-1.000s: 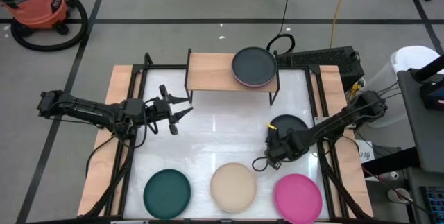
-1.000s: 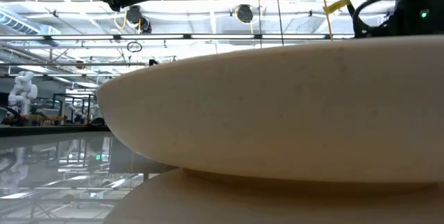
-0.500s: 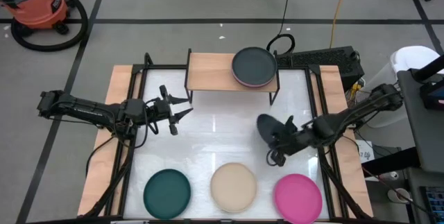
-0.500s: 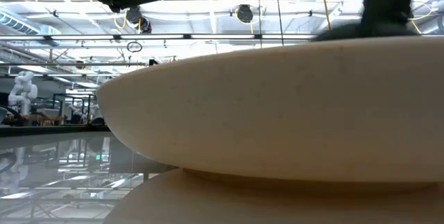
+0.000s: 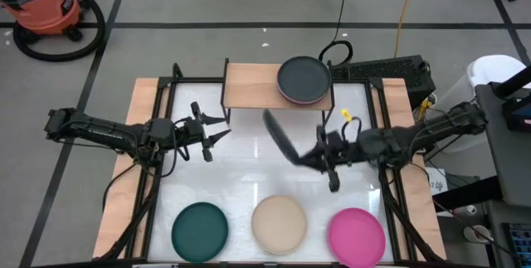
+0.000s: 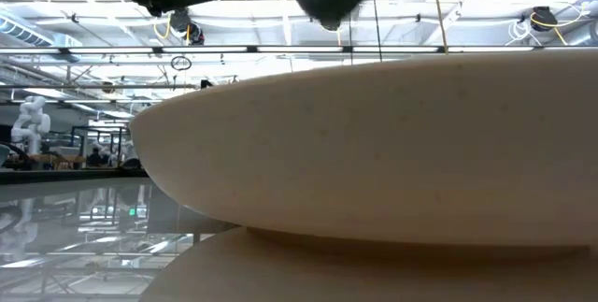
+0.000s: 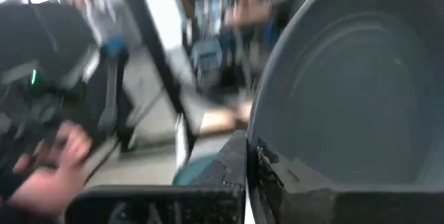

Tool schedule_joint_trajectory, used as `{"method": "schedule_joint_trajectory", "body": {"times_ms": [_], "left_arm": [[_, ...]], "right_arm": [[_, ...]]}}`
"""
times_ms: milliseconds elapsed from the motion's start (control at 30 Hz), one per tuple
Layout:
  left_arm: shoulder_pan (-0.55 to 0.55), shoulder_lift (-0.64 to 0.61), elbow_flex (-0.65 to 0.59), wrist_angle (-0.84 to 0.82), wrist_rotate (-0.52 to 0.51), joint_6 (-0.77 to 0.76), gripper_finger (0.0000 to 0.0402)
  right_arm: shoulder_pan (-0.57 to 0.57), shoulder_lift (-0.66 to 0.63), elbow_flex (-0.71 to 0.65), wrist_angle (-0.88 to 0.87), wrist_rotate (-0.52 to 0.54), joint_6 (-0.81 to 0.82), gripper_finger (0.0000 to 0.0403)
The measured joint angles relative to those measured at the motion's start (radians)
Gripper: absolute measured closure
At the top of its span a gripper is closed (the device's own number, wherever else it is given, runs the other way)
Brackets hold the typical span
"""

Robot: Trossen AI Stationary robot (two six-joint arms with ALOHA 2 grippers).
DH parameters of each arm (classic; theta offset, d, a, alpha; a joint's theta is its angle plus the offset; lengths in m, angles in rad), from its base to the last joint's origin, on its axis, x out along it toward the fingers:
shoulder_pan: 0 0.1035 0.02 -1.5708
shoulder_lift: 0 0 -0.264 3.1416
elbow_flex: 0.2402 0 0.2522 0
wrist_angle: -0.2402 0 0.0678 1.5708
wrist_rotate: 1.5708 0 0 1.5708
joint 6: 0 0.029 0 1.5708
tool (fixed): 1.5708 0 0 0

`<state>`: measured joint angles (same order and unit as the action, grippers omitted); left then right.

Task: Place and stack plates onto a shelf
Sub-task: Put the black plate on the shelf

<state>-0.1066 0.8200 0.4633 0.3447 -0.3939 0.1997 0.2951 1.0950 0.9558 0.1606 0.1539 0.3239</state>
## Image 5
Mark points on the beige plate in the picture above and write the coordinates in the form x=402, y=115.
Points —
x=279, y=224

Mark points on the white paper sheet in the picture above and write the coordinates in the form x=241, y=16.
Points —
x=437, y=181

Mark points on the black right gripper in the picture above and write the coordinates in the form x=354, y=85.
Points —
x=340, y=149

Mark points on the black plate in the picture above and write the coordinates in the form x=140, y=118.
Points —
x=280, y=137

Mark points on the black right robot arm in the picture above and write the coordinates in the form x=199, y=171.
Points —
x=415, y=135

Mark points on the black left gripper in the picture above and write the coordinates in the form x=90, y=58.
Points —
x=195, y=129

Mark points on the dark grey plate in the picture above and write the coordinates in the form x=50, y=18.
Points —
x=304, y=78

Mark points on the purple plate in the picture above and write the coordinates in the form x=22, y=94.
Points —
x=303, y=103

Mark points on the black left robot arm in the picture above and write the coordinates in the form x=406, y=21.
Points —
x=103, y=131

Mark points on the grey desk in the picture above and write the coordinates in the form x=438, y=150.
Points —
x=510, y=156

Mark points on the black keypad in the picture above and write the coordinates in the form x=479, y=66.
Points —
x=520, y=243

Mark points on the orange shop vacuum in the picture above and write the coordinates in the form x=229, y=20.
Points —
x=41, y=6
x=97, y=19

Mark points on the wooden shelf with black frame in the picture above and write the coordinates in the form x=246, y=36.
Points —
x=249, y=85

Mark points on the magenta plate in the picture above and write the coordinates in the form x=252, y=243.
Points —
x=356, y=237

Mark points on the dark green plate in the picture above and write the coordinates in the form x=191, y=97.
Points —
x=200, y=231

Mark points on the white table mat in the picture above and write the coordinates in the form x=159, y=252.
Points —
x=240, y=176

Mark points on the black aluminium table frame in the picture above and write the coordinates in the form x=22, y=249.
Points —
x=153, y=193

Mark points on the white cup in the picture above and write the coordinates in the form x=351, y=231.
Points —
x=477, y=233

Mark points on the white bin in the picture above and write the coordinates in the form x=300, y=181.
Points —
x=489, y=71

